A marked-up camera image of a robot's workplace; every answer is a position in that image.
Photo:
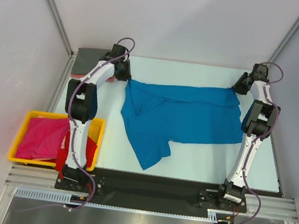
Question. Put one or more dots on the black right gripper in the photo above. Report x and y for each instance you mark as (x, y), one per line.
(238, 87)

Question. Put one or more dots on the red t-shirt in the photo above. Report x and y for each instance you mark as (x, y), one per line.
(91, 148)

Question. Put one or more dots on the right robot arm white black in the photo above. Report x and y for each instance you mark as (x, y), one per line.
(257, 125)

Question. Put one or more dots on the yellow plastic bin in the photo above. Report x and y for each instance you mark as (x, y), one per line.
(33, 114)

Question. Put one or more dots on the folded salmon pink t-shirt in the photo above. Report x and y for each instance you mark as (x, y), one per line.
(79, 76)

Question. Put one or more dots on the folded grey t-shirt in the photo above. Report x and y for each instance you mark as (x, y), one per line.
(87, 59)

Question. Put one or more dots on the aluminium front rail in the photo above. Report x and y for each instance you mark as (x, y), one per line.
(40, 178)

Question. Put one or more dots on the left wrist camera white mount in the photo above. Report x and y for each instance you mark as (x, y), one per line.
(118, 51)

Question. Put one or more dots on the magenta t-shirt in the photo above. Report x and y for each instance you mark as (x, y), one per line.
(43, 138)

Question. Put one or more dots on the grey slotted cable duct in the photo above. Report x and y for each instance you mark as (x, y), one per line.
(119, 204)

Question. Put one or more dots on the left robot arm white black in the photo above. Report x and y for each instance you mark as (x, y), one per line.
(81, 108)

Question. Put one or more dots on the right aluminium frame post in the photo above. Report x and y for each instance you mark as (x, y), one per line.
(284, 43)

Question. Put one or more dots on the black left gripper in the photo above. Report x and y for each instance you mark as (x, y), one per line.
(126, 76)

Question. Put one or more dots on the blue t-shirt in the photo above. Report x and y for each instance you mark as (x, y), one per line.
(155, 115)

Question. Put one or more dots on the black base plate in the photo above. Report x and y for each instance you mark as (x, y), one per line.
(149, 188)

